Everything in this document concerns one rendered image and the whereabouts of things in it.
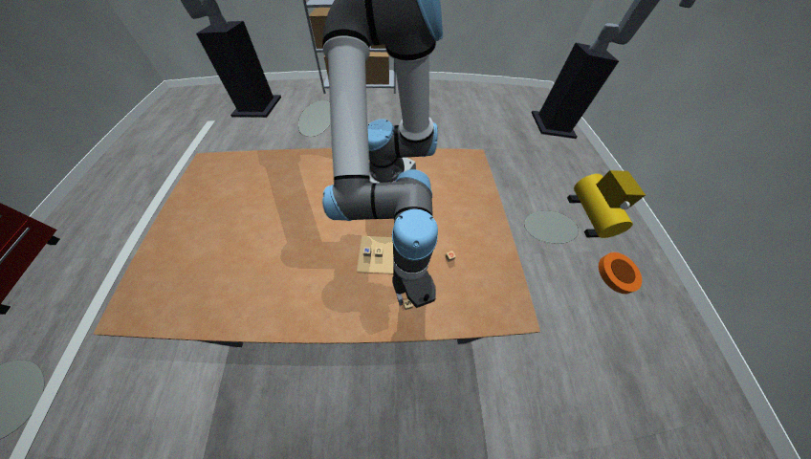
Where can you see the beige flat mat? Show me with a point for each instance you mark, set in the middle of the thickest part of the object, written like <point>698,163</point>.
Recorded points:
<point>373,264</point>

